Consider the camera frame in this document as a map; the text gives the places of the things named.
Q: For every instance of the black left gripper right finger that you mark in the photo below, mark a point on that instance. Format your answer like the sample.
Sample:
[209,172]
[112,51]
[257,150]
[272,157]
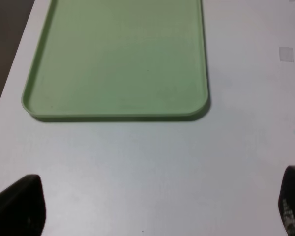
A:
[286,201]

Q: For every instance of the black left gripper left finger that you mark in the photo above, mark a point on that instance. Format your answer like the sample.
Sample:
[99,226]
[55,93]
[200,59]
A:
[22,208]

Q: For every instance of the light green plastic tray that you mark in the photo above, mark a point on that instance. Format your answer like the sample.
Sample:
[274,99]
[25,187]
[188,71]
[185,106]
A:
[117,59]

